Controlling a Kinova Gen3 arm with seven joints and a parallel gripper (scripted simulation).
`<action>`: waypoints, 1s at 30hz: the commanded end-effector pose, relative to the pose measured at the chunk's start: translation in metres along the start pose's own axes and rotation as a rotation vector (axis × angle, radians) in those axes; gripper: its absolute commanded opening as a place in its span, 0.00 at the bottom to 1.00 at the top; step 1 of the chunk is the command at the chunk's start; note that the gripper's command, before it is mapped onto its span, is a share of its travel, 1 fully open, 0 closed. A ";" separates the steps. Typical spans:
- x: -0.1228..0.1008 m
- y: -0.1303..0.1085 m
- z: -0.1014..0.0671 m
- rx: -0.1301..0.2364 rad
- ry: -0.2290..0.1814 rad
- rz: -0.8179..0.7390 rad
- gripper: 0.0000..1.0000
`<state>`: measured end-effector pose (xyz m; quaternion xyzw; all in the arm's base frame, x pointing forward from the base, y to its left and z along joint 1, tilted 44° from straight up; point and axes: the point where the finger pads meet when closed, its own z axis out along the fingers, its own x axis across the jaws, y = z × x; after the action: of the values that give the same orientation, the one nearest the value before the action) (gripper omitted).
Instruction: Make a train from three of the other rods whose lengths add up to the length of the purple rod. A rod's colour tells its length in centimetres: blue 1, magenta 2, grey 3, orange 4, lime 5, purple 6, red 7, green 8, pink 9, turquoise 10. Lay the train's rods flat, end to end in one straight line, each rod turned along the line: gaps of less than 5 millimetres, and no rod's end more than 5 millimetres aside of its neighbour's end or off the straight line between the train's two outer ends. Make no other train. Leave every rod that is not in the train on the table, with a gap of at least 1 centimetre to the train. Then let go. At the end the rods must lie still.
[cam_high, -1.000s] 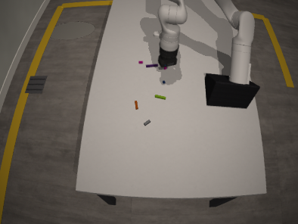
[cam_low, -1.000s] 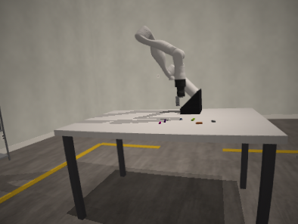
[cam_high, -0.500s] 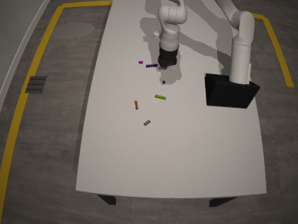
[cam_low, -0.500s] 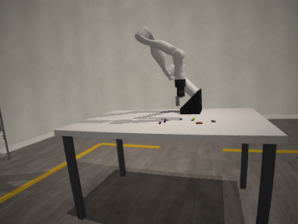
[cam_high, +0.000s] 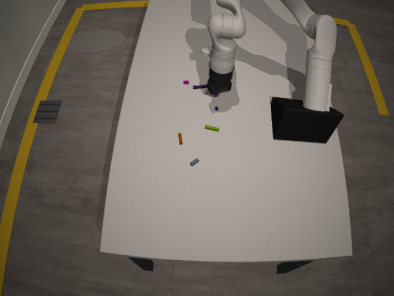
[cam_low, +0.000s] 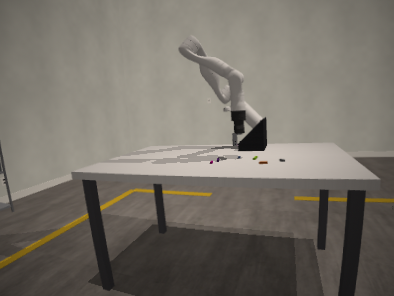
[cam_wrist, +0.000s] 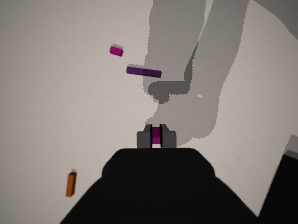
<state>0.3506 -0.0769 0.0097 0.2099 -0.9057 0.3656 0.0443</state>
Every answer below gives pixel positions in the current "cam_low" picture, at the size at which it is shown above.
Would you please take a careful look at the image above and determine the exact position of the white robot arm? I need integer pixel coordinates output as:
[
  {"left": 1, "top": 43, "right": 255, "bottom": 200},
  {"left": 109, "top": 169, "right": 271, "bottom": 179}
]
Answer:
[{"left": 179, "top": 35, "right": 262, "bottom": 129}]

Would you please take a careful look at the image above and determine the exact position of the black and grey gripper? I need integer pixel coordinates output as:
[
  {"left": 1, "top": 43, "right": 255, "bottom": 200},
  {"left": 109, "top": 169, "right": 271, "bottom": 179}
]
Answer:
[{"left": 223, "top": 101, "right": 246, "bottom": 146}]

